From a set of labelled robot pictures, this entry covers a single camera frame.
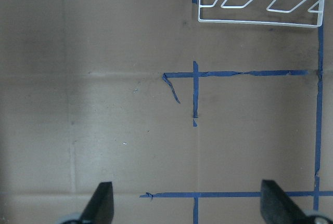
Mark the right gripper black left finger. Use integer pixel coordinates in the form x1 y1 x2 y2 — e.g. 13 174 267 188
80 181 114 224

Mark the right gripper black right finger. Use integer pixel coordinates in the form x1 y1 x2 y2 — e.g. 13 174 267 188
261 180 315 224

